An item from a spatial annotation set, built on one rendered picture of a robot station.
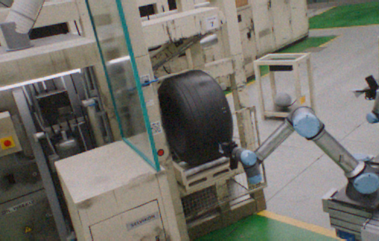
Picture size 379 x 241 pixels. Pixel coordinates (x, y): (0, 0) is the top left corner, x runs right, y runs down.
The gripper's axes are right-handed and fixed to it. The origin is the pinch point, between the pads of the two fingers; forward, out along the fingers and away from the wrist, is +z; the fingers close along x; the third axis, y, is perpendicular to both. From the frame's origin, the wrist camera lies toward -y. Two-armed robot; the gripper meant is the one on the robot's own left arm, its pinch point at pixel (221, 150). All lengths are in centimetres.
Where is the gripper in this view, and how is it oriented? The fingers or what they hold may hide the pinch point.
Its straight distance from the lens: 270.8
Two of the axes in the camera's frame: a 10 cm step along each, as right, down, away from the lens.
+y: -2.4, -9.5, -2.1
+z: -3.8, -1.1, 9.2
